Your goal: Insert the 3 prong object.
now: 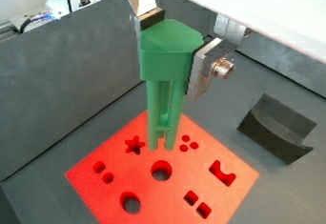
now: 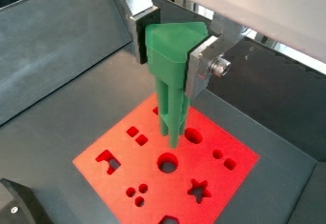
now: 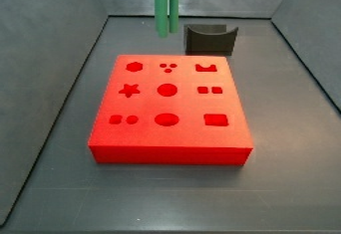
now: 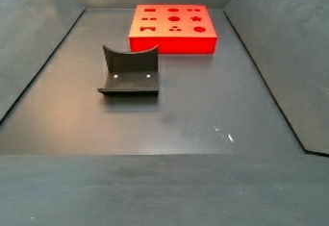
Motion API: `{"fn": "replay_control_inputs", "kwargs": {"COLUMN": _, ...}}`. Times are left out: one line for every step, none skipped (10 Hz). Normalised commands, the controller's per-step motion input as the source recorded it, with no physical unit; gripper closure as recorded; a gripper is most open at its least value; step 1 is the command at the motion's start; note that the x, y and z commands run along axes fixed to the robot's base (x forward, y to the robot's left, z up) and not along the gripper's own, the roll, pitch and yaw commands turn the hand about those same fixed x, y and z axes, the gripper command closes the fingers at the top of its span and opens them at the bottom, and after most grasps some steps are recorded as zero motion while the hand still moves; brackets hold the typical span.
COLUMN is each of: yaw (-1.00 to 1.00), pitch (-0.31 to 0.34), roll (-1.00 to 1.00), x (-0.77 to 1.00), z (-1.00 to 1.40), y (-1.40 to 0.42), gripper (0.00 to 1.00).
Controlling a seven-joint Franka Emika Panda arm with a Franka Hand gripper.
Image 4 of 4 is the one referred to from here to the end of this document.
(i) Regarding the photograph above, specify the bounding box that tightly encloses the black curved holder stand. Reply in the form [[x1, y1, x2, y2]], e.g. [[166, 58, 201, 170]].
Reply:
[[98, 46, 159, 95]]

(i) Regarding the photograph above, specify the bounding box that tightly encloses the red shape sorter block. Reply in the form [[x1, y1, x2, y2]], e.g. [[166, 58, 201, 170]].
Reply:
[[129, 4, 218, 54]]

